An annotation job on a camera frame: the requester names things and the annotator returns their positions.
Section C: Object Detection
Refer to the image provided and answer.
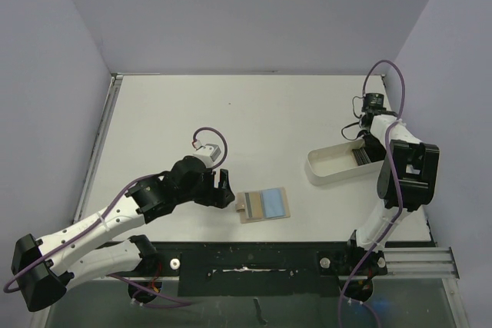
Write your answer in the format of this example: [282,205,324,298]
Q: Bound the white plastic tray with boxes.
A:
[304,139,383,186]

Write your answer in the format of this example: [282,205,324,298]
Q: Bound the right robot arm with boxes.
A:
[342,93,440,273]

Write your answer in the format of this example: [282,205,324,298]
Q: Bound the yellow credit card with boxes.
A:
[245,191,264,220]

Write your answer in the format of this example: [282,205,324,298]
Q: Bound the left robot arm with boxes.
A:
[3,156,235,312]

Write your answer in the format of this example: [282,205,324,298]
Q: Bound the aluminium table frame rail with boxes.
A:
[72,74,123,224]

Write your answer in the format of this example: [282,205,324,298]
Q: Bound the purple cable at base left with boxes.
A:
[111,273,195,309]

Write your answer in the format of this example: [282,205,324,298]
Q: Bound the beige card holder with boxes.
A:
[235,187,291,224]

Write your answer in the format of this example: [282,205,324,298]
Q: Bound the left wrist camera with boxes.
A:
[193,144,221,167]

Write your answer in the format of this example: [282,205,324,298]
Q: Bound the black cards in tray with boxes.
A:
[351,146,373,166]

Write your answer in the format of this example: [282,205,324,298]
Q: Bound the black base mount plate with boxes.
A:
[127,241,387,297]

